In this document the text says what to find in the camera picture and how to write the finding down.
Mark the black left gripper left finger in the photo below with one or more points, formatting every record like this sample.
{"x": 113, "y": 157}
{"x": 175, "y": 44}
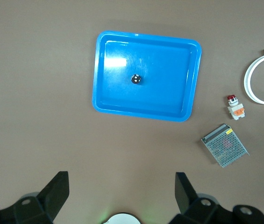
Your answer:
{"x": 40, "y": 203}

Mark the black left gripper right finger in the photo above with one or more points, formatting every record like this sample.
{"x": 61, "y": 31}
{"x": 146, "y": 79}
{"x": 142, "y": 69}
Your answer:
{"x": 204, "y": 205}

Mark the black cylindrical capacitor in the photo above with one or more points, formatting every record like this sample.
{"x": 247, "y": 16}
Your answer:
{"x": 136, "y": 79}

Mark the metal mesh power supply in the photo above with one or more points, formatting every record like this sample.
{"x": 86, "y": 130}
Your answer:
{"x": 225, "y": 145}

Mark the large white curved clamp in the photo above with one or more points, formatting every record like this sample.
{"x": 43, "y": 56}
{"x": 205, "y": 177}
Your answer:
{"x": 248, "y": 88}

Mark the blue plastic tray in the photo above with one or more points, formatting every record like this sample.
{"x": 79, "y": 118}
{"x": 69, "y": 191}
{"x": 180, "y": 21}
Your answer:
{"x": 150, "y": 77}

